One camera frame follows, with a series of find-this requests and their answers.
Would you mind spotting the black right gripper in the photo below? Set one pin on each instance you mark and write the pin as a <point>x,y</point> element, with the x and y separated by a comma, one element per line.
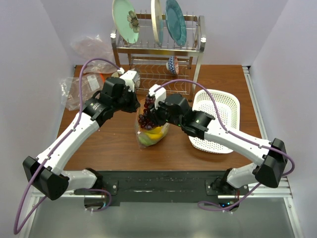
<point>156,112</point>

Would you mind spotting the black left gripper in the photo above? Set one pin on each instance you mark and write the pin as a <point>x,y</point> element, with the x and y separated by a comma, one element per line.
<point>132,107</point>

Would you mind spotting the dark red grape bunch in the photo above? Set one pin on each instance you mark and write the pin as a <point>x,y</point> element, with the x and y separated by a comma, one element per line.
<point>143,116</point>

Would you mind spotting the yellow banana bunch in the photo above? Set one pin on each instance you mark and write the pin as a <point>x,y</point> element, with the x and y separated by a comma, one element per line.
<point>156,133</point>

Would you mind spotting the green cabbage toy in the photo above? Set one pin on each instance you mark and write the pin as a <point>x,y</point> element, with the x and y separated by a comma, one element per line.
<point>144,140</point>

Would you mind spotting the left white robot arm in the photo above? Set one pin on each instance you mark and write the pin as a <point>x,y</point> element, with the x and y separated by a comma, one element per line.
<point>46,172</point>

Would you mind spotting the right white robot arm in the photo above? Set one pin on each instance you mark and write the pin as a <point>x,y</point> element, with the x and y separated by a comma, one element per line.
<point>268,158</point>

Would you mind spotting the crumpled clear bag at back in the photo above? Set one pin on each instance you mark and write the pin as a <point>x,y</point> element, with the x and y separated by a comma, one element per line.
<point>94,47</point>

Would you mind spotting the cream enamel mug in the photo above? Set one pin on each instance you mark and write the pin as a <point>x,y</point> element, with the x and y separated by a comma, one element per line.
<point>115,74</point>

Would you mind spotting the steel two-tier dish rack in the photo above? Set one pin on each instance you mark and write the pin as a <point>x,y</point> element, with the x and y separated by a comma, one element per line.
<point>150,60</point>

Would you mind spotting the blue white patterned bowl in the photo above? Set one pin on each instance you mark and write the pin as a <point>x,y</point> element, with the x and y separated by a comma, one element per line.
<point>172,65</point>

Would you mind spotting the white perforated plastic basket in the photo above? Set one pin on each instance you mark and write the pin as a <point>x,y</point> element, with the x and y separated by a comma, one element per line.
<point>229,110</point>

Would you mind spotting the mint green floral plate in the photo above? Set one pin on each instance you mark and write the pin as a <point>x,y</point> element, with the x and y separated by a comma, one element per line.
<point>126,20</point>

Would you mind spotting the teal blue plate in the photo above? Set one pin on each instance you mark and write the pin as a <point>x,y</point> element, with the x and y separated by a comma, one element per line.
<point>175,22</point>

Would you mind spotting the cream rimmed plate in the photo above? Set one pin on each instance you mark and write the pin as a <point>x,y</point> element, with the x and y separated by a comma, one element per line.
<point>157,21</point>

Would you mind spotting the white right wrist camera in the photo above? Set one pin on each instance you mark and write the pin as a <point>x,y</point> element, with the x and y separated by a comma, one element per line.
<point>159,93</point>

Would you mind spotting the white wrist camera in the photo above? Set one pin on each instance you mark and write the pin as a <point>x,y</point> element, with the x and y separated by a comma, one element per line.
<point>159,93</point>
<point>131,78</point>

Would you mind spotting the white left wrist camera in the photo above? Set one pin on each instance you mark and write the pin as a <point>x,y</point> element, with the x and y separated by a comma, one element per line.
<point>131,78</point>

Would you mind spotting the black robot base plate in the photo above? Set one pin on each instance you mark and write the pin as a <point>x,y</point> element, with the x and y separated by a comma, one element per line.
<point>162,186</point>

